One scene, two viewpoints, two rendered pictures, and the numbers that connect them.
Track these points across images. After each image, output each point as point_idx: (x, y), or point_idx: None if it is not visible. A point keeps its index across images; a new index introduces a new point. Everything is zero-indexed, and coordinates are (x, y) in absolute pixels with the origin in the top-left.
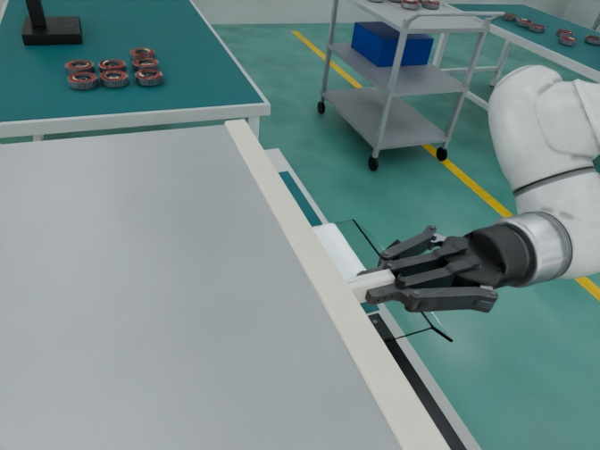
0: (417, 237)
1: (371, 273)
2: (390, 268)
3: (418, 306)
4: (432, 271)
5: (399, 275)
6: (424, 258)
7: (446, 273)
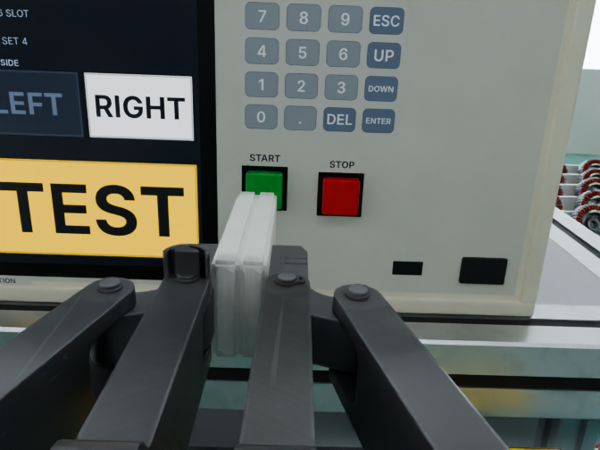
0: (483, 448)
1: (264, 233)
2: (272, 280)
3: (90, 369)
4: (162, 379)
5: (204, 252)
6: (275, 394)
7: (95, 431)
